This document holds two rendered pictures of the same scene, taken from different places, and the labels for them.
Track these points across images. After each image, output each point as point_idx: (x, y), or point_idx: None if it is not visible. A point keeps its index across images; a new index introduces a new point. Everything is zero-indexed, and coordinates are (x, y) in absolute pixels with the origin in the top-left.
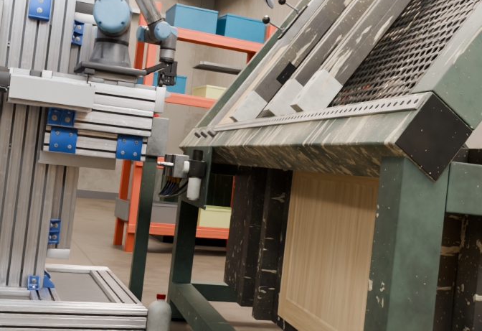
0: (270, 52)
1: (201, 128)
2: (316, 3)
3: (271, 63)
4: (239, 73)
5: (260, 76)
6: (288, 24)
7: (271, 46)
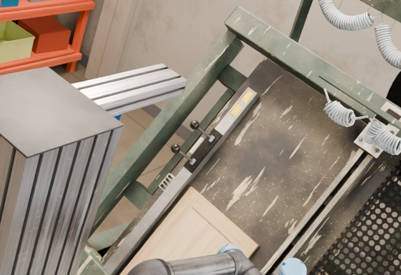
0: (179, 189)
1: (93, 263)
2: (230, 129)
3: (185, 215)
4: (117, 165)
5: (173, 229)
6: (178, 112)
7: (157, 138)
